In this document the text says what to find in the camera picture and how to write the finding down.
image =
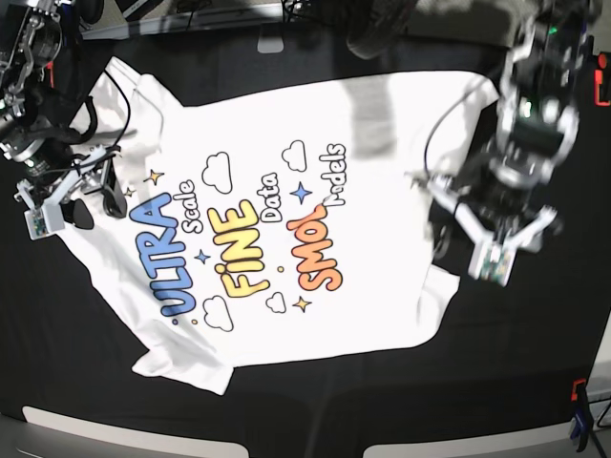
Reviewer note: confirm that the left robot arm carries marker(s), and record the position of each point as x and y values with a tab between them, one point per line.
537	127

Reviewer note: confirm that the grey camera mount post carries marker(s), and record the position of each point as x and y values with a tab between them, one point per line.
270	40

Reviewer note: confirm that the red blue clamp near right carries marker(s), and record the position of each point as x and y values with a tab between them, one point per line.
582	419

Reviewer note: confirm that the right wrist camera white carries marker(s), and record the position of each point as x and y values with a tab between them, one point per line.
44	221

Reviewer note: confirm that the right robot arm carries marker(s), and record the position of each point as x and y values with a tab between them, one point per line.
40	125

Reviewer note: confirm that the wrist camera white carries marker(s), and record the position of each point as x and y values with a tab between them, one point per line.
44	221
491	262

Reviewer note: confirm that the white printed t-shirt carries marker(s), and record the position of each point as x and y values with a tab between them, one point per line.
276	227

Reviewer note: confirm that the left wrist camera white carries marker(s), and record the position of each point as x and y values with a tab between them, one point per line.
491	262

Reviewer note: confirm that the black table cloth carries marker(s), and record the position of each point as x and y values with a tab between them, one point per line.
503	359

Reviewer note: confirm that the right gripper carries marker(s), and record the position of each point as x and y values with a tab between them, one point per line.
86	174

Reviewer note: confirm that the red black clamp far right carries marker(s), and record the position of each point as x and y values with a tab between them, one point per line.
602	80

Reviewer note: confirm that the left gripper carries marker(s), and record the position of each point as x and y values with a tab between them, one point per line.
488	202

